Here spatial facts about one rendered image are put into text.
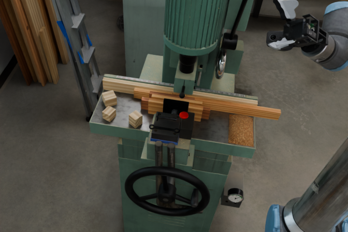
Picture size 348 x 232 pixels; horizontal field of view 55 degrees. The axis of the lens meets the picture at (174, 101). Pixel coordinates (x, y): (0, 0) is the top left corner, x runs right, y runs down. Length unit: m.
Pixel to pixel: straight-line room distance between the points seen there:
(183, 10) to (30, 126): 1.77
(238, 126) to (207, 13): 0.44
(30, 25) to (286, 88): 2.01
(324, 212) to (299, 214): 0.09
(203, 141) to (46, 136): 1.44
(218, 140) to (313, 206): 0.40
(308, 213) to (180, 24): 0.62
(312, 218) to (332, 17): 0.63
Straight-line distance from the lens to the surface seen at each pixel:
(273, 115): 1.31
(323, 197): 0.93
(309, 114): 2.79
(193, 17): 0.96
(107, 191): 2.11
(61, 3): 1.91
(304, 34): 1.02
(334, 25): 1.21
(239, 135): 1.20
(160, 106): 1.21
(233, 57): 1.32
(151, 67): 1.60
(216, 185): 1.42
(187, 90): 1.18
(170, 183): 1.16
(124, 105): 1.28
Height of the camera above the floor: 1.82
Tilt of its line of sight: 45 degrees down
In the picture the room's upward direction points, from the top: 6 degrees clockwise
